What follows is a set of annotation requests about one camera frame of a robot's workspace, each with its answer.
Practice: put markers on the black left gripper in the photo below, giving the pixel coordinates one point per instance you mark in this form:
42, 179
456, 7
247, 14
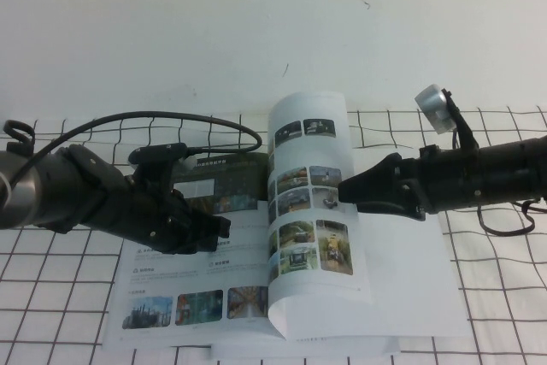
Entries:
158, 215

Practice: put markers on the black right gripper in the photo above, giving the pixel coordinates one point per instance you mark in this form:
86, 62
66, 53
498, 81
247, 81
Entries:
440, 181

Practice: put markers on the glossy product brochure book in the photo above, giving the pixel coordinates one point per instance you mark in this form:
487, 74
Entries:
171, 266

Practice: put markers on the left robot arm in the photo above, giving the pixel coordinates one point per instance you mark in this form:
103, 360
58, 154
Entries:
34, 185

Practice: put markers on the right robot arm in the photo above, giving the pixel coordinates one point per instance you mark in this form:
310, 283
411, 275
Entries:
521, 168

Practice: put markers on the white black-grid checkered tablecloth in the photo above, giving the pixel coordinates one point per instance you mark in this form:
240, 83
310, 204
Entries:
64, 296

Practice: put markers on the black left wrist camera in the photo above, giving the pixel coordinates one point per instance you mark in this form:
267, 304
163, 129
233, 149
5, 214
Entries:
158, 153

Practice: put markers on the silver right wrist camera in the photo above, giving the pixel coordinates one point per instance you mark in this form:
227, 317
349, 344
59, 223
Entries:
433, 104

